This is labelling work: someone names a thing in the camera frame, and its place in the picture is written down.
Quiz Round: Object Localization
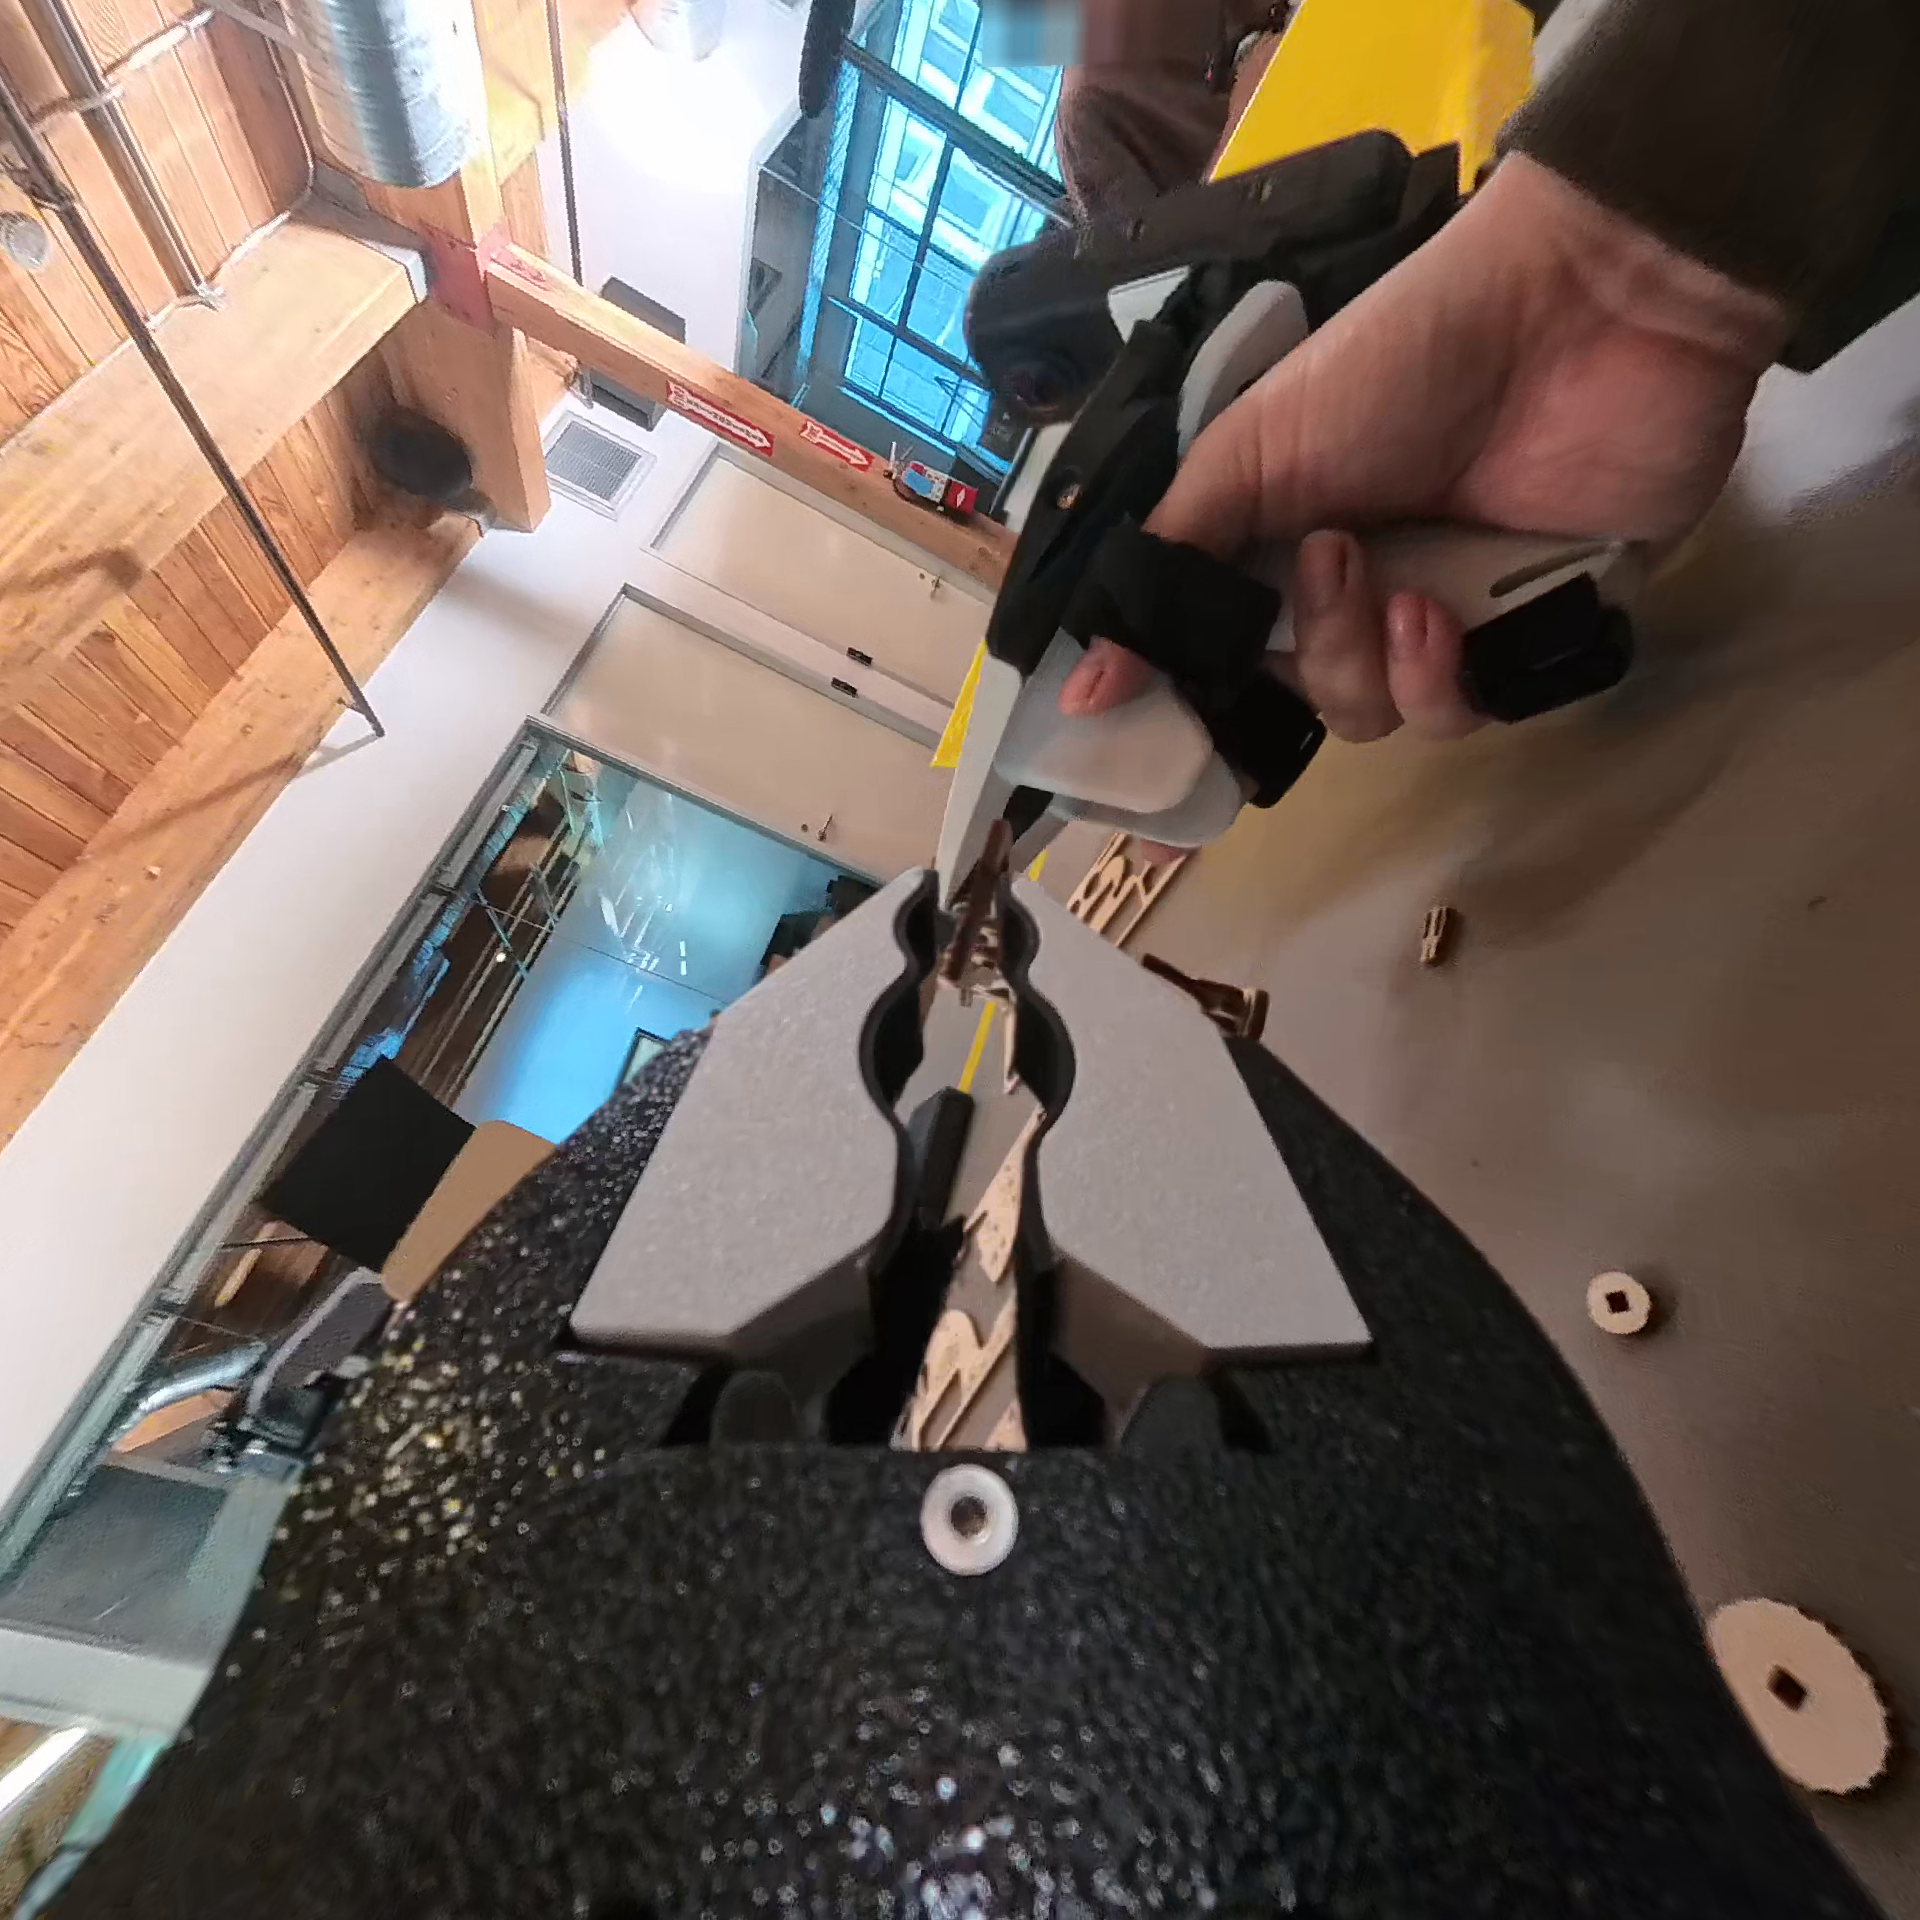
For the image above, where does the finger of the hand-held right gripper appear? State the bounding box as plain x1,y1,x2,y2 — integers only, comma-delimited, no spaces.
932,427,1204,913
993,777,1250,880

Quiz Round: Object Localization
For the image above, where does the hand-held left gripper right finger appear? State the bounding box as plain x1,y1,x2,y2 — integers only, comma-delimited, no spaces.
1001,873,1376,1408

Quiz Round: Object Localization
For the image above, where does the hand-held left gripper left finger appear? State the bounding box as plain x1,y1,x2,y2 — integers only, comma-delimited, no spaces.
569,867,940,1368

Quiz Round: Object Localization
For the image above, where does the wooden model frame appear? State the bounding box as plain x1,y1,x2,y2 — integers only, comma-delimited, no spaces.
1140,951,1268,1038

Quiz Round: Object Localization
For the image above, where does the emptied wooden parts sheet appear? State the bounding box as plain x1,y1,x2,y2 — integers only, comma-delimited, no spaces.
1065,833,1194,947

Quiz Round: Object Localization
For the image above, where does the wooden parts sheet curved cutout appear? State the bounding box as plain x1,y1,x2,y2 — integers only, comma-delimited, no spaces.
897,1006,1057,1449

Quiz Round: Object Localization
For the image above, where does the person's right hand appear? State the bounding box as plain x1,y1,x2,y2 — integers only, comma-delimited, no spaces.
1057,152,1795,747

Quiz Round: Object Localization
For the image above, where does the yellow plastic bin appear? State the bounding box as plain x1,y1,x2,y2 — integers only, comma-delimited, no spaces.
1208,0,1539,190

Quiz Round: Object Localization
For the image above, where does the beige door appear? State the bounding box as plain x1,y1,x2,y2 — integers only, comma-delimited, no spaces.
648,449,998,699
539,586,962,887

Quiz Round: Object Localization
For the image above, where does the yellow tape stripe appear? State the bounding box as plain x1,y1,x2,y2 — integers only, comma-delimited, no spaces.
931,646,1003,1105

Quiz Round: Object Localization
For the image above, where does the tan rounded board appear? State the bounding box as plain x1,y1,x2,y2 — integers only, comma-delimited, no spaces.
381,1125,558,1307

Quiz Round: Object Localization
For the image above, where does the large glass window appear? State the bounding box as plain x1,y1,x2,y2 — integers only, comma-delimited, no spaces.
744,0,1081,454

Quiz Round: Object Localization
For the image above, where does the black panel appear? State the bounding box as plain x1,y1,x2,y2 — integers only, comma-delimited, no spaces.
262,1057,473,1269

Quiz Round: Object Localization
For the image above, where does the wooden disc square hole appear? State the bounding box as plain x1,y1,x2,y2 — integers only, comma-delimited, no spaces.
1706,1598,1892,1794

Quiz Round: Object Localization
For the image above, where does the wall ventilation grille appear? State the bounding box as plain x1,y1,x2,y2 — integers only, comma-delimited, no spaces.
544,413,657,520

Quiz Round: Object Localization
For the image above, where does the wooden support post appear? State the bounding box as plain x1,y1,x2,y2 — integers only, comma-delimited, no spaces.
480,241,1022,589

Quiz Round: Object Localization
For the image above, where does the silver air duct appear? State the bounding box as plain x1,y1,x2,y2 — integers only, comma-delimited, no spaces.
323,0,490,190

